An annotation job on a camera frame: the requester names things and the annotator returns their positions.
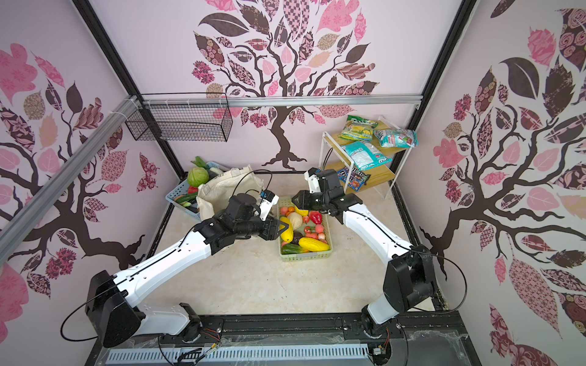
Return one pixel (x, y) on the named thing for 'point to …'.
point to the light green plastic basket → (308, 235)
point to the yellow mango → (288, 235)
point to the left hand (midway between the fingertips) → (282, 226)
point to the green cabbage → (199, 174)
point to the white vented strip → (181, 355)
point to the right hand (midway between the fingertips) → (295, 197)
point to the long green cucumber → (185, 199)
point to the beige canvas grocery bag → (214, 193)
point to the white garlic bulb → (297, 219)
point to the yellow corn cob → (313, 245)
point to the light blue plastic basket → (169, 198)
